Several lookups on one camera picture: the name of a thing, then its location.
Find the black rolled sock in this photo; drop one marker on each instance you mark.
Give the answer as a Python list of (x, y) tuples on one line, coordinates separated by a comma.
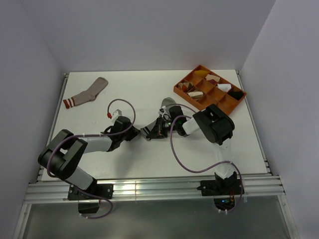
[(238, 95)]

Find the red beige rolled sock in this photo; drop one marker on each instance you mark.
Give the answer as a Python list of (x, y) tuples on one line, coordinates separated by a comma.
[(213, 79)]

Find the beige sock with red stripes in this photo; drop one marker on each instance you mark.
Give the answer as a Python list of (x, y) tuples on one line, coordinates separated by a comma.
[(87, 95)]

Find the brown patterned rolled sock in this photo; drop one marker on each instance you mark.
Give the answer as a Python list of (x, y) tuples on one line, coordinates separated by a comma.
[(185, 86)]

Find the orange compartment tray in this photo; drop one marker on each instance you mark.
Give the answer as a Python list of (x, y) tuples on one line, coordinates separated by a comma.
[(237, 110)]

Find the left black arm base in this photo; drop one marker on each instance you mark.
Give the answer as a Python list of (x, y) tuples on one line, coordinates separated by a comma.
[(91, 198)]

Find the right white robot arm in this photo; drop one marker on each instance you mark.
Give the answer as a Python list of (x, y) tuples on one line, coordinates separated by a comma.
[(216, 126)]

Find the white rolled sock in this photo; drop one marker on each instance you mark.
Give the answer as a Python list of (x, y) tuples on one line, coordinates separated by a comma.
[(224, 87)]

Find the beige brown rolled sock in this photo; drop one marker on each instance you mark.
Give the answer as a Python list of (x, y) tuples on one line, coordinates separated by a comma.
[(196, 95)]

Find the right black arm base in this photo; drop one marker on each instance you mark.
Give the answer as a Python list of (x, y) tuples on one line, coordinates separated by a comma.
[(229, 188)]

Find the aluminium frame rail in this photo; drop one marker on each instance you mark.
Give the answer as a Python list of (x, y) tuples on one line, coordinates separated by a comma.
[(177, 188)]

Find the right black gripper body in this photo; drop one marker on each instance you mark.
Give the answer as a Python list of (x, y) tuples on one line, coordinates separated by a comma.
[(164, 127)]

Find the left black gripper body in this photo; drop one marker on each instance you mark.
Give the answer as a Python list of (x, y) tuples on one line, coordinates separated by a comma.
[(130, 133)]

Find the yellow rolled sock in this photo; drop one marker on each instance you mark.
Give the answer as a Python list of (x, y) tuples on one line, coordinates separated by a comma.
[(201, 73)]

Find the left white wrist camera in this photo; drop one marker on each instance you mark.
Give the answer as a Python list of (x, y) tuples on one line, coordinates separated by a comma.
[(114, 116)]

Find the grey sock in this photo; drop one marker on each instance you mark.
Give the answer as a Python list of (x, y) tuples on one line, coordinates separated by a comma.
[(158, 129)]

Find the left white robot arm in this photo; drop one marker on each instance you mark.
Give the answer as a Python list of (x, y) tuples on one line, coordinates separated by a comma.
[(62, 155)]

